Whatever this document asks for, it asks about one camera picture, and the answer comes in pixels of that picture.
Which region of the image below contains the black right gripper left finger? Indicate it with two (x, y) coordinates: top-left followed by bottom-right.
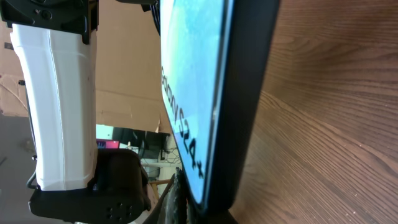
(143, 167), (187, 224)

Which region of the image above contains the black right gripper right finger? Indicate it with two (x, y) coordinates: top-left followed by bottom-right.
(205, 210), (238, 224)

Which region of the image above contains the blue screen smartphone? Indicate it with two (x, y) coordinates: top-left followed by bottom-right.
(160, 0), (280, 215)

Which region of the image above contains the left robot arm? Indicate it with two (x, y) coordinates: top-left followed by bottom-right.
(1, 0), (151, 223)

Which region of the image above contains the dark monitor with desk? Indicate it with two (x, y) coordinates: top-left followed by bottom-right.
(96, 124), (181, 167)

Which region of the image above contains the brown cardboard sheet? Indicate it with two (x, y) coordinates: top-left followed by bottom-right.
(1, 0), (171, 133)

